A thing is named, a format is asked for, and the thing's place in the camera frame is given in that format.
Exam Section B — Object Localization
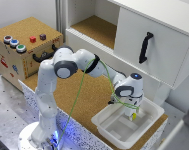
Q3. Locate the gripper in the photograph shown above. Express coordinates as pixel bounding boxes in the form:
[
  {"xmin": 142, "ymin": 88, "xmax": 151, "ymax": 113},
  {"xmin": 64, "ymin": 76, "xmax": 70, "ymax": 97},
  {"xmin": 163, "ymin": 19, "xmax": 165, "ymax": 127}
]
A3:
[{"xmin": 122, "ymin": 95, "xmax": 144, "ymax": 117}]

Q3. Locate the black door handle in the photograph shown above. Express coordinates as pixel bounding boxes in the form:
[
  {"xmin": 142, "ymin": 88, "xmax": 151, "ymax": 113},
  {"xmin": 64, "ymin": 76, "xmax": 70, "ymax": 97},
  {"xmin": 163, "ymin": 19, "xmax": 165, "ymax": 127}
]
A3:
[{"xmin": 138, "ymin": 31, "xmax": 155, "ymax": 65}]

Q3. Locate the red button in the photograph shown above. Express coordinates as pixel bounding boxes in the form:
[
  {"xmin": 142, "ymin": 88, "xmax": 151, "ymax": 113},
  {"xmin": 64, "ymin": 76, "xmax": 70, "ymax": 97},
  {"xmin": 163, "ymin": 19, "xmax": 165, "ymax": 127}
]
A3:
[{"xmin": 3, "ymin": 34, "xmax": 13, "ymax": 45}]

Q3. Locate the purple block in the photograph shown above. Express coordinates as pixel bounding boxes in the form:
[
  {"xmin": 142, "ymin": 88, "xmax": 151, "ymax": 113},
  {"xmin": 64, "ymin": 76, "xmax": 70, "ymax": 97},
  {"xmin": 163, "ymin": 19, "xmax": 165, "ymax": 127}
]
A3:
[{"xmin": 39, "ymin": 33, "xmax": 47, "ymax": 41}]

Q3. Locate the white plastic box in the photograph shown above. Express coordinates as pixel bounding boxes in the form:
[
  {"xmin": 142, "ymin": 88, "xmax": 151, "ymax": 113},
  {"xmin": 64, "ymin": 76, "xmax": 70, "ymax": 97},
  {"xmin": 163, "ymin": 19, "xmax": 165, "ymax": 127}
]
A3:
[{"xmin": 90, "ymin": 97, "xmax": 165, "ymax": 150}]

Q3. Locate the white cabinet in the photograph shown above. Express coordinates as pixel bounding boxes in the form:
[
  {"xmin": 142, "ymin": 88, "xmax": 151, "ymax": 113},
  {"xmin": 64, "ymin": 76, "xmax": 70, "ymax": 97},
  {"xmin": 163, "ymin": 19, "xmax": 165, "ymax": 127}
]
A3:
[{"xmin": 65, "ymin": 0, "xmax": 189, "ymax": 108}]

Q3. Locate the black drawer handle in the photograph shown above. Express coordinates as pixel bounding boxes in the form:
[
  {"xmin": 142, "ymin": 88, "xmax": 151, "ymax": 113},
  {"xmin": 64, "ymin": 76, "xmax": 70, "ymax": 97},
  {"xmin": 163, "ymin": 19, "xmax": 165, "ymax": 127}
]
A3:
[{"xmin": 31, "ymin": 43, "xmax": 59, "ymax": 64}]

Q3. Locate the wooden drawer box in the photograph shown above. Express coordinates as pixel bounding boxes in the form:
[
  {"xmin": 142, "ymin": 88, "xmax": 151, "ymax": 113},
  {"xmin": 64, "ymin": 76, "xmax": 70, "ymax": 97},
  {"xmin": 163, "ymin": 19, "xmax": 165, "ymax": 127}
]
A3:
[{"xmin": 0, "ymin": 16, "xmax": 65, "ymax": 91}]

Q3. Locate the white sliding door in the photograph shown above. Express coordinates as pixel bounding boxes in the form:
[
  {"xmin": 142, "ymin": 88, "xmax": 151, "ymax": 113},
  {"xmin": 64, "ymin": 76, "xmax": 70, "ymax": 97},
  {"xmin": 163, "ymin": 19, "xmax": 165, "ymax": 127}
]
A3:
[{"xmin": 113, "ymin": 6, "xmax": 189, "ymax": 90}]

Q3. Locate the green cable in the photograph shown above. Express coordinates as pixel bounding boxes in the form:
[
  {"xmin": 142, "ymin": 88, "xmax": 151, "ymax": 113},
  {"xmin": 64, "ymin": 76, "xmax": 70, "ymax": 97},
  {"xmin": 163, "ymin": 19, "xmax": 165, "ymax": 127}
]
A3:
[{"xmin": 56, "ymin": 57, "xmax": 141, "ymax": 146}]

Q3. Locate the green button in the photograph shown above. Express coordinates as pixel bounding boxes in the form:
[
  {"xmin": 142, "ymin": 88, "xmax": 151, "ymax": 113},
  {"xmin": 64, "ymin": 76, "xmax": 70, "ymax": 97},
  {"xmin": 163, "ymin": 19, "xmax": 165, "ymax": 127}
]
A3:
[{"xmin": 15, "ymin": 44, "xmax": 28, "ymax": 54}]

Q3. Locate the blue button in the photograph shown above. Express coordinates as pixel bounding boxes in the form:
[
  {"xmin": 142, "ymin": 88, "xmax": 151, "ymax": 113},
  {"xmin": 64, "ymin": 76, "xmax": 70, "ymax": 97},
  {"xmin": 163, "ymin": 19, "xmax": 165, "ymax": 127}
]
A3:
[{"xmin": 9, "ymin": 38, "xmax": 20, "ymax": 49}]

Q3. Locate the yellow block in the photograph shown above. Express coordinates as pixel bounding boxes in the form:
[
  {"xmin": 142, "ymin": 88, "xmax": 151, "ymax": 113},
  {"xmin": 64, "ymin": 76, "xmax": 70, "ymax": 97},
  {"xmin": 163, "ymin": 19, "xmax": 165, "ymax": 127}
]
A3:
[{"xmin": 131, "ymin": 113, "xmax": 138, "ymax": 122}]

